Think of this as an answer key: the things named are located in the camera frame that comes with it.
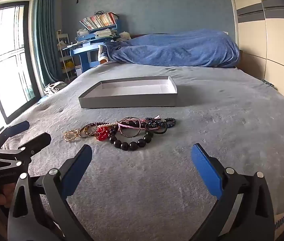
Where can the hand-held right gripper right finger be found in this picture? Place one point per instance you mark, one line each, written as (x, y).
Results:
(204, 170)

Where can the blue fleece blanket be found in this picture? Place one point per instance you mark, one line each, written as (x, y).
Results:
(177, 47)

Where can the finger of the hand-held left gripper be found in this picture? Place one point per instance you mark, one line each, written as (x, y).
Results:
(38, 141)
(18, 128)

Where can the beige wardrobe with grey stripe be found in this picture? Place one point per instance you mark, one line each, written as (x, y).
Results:
(262, 30)

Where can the grey bed cover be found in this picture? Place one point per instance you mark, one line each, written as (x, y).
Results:
(232, 120)

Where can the pearl hair clip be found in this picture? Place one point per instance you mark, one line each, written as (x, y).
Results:
(106, 124)

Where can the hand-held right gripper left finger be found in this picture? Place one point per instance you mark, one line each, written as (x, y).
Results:
(78, 172)

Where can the teal curtain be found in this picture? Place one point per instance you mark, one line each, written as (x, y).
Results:
(48, 35)

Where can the white plush toy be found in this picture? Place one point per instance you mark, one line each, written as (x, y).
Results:
(124, 36)

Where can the white shelf rack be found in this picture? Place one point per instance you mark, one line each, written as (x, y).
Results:
(61, 52)

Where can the window with dark frame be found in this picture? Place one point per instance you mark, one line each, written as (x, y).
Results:
(6, 55)

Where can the row of books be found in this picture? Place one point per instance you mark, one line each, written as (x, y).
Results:
(99, 21)

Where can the white and grey bag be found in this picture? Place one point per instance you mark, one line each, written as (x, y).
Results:
(54, 88)

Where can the grey cardboard box tray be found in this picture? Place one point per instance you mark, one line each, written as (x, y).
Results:
(126, 103)

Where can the blue desk with hutch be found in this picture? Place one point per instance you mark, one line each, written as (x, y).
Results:
(84, 52)

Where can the stack of papers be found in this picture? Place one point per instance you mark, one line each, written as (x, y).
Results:
(105, 34)

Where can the yellow item on rack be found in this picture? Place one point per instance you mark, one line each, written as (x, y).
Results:
(68, 65)

